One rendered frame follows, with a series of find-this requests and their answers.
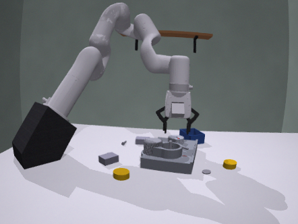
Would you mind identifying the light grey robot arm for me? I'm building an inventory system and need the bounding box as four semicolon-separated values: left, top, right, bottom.
42;3;193;122

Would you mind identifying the yellow short cylinder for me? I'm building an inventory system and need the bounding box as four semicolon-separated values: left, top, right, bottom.
223;159;237;170
113;168;129;181

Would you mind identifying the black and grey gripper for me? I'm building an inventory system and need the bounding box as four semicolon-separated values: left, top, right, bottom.
156;90;199;134

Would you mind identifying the grey gear with red arrow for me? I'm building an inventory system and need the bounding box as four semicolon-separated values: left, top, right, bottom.
168;135;184;144

